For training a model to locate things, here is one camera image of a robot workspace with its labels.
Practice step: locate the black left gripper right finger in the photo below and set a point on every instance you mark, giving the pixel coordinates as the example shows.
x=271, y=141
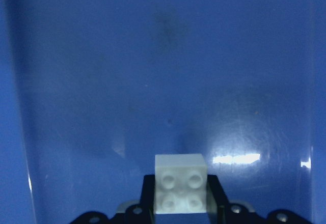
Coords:
x=216, y=200

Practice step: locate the white block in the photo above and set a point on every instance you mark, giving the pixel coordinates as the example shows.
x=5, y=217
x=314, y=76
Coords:
x=180, y=184

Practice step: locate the blue plastic tray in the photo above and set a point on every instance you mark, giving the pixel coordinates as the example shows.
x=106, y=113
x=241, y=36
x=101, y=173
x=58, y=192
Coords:
x=92, y=90

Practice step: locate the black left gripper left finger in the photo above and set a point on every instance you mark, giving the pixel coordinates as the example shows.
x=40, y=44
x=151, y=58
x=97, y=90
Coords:
x=147, y=199

